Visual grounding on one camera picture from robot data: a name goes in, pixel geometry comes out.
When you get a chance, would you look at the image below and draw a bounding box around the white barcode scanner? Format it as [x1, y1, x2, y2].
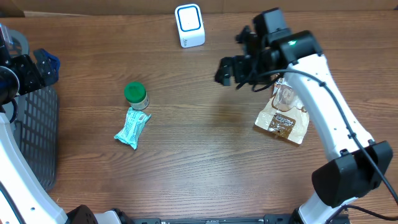
[175, 4, 205, 49]

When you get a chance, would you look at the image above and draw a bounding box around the beige snack pouch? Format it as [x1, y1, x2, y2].
[254, 78, 310, 144]

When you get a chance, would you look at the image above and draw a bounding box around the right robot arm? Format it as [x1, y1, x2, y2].
[215, 8, 393, 223]

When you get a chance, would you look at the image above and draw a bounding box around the teal snack packet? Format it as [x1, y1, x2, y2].
[114, 107, 151, 150]

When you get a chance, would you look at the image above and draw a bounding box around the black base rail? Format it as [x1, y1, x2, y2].
[130, 213, 351, 224]

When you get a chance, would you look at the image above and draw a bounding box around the green lid container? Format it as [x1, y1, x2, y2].
[124, 82, 149, 110]

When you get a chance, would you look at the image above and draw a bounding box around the cardboard back panel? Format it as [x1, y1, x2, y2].
[1, 0, 397, 17]

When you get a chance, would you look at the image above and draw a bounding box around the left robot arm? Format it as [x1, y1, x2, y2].
[1, 25, 131, 224]

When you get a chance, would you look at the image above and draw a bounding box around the grey plastic basket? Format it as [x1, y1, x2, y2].
[1, 27, 60, 191]

